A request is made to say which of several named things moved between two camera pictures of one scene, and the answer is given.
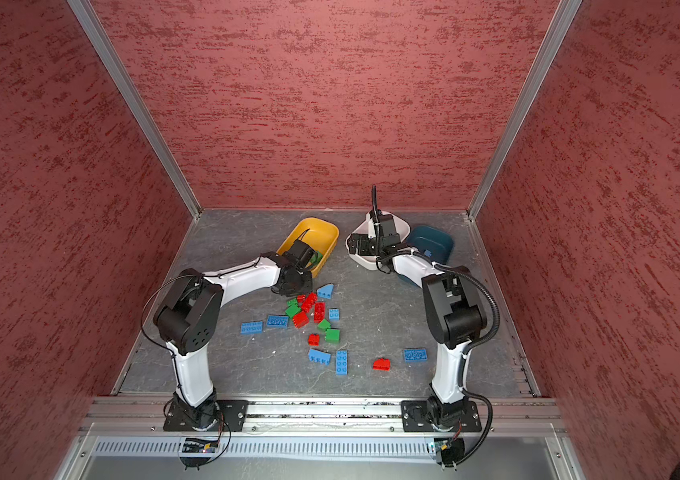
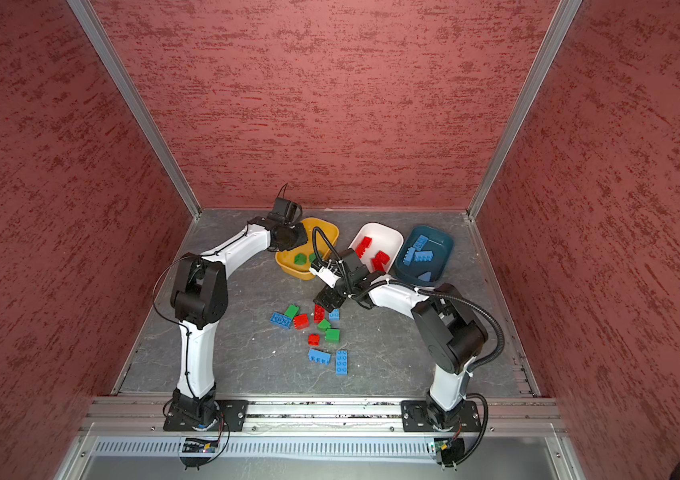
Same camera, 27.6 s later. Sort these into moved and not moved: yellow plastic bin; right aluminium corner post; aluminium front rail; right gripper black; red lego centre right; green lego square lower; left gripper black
Moved: right gripper black; left gripper black
Not moved: yellow plastic bin; right aluminium corner post; green lego square lower; red lego centre right; aluminium front rail
